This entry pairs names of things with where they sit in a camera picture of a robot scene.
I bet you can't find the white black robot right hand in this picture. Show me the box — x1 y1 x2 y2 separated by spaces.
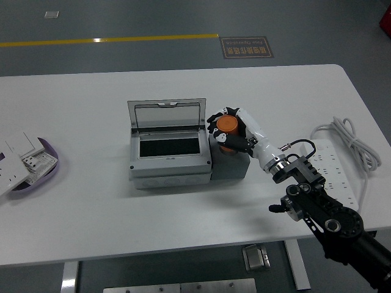
206 106 287 171

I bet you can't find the white table leg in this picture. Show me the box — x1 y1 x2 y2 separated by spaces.
60 261 80 293
283 240 312 291

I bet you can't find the large white socket panel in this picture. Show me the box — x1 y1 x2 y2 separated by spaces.
0 149 31 197

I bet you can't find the white socket module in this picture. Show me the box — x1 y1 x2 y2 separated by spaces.
20 151 58 186

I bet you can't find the grey cube with round hole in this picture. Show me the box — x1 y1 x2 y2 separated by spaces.
208 134 251 181

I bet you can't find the red object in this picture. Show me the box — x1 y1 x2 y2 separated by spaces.
378 5 391 33

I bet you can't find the grey metal base plate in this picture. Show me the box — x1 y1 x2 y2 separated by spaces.
103 283 182 293
180 278 258 293

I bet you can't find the yellow floor line tape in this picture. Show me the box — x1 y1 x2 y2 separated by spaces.
0 33 220 48

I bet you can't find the brown floor sign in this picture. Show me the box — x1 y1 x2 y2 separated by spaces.
219 36 275 60

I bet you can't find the purple tray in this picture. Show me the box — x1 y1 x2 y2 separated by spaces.
7 137 60 200

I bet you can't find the metal floor socket box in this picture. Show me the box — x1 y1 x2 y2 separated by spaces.
242 244 271 273

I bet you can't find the white power strip cable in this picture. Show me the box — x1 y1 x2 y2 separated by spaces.
310 116 382 215

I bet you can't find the grey box with clear lid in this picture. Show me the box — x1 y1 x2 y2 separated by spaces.
127 98 213 191

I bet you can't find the orange cylinder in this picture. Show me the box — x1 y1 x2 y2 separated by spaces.
216 115 242 155

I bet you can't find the white switch panel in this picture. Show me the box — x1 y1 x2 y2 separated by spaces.
5 131 46 159

